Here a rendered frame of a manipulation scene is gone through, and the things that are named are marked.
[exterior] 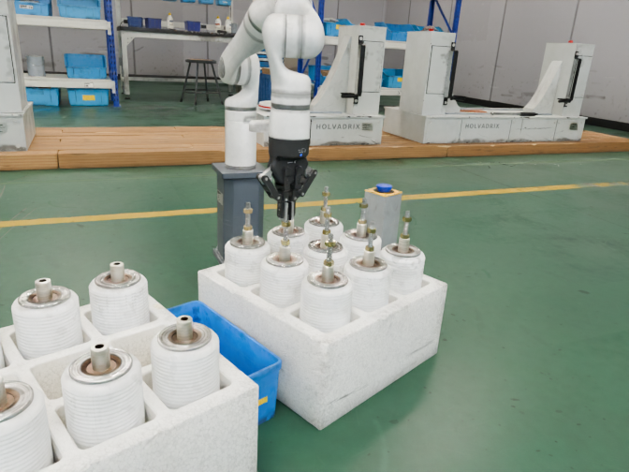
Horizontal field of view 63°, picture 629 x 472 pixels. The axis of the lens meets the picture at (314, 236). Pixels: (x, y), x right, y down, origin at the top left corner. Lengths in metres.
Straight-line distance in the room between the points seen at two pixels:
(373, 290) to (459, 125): 2.87
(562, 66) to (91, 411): 4.27
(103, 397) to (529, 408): 0.81
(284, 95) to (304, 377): 0.50
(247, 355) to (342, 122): 2.43
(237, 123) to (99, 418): 0.99
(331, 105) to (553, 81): 1.90
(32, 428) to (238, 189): 1.00
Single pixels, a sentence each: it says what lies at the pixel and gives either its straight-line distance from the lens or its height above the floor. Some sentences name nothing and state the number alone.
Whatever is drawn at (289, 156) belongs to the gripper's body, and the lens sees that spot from 0.92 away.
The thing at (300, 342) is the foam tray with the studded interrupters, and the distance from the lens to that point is 0.93.
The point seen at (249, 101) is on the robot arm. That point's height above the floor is 0.50.
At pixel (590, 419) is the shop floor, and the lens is 1.19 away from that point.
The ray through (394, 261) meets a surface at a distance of 1.08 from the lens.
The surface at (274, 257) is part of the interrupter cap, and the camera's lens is 1.03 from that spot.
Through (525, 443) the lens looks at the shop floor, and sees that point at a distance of 1.07.
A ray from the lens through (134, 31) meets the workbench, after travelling 6.30.
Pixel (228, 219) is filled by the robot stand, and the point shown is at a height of 0.15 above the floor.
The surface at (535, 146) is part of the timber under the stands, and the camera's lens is 4.21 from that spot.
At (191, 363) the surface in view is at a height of 0.24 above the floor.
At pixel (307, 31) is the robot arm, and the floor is 0.67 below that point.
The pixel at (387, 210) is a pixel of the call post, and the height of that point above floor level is 0.28.
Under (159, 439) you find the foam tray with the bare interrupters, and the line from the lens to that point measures 0.73.
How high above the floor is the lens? 0.65
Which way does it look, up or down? 20 degrees down
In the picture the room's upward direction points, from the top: 3 degrees clockwise
